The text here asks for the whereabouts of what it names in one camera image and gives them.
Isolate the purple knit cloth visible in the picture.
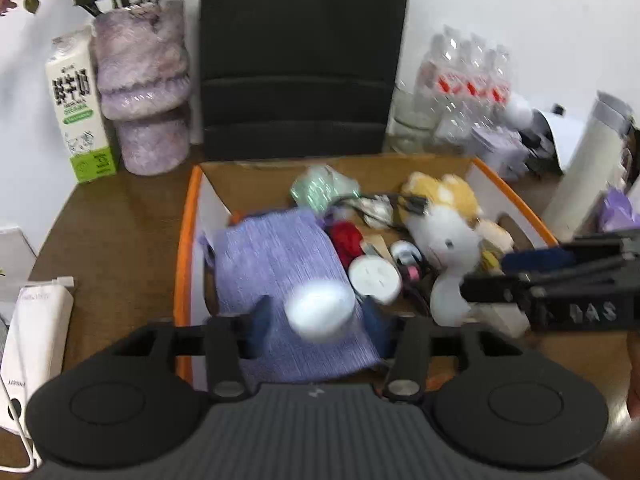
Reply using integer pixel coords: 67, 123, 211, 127
208, 208, 380, 387

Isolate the clear glass cup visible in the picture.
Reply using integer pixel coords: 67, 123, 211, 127
386, 81, 435, 154

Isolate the purple ceramic vase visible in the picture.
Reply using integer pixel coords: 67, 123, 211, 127
93, 0, 192, 176

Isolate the white charging cable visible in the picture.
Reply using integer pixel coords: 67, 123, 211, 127
0, 378, 39, 474

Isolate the green white milk carton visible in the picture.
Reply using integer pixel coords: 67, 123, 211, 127
44, 26, 119, 183

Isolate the black paper bag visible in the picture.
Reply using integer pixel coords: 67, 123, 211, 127
198, 0, 407, 160

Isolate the purple tissue pack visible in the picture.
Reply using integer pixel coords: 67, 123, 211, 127
598, 188, 639, 233

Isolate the small white round lid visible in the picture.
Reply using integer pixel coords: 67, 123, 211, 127
284, 280, 356, 344

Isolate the water bottle right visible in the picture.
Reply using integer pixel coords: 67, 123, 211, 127
485, 44, 513, 125

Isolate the lavender tin box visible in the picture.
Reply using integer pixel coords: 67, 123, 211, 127
466, 126, 529, 181

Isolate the white paper stack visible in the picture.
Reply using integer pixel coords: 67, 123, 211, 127
534, 110, 586, 174

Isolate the white thermos bottle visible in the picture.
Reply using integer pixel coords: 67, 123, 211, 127
542, 91, 632, 242

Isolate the black braided cable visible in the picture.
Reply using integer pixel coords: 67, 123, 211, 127
328, 192, 436, 311

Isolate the white orange hamster plush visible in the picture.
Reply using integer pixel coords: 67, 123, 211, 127
398, 172, 514, 274

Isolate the red rose flower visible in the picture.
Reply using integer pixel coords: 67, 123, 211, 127
326, 221, 363, 269

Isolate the water bottle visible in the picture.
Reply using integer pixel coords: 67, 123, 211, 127
436, 28, 489, 151
485, 44, 513, 125
413, 34, 445, 143

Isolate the red cardboard box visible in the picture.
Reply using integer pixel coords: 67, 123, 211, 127
171, 154, 561, 396

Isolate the water bottle middle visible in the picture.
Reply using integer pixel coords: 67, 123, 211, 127
436, 28, 489, 151

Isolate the water bottle left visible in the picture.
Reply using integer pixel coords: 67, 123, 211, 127
413, 34, 445, 143

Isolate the iridescent ball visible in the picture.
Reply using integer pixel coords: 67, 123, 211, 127
290, 165, 360, 214

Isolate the white round container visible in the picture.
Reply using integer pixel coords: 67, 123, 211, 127
430, 270, 472, 327

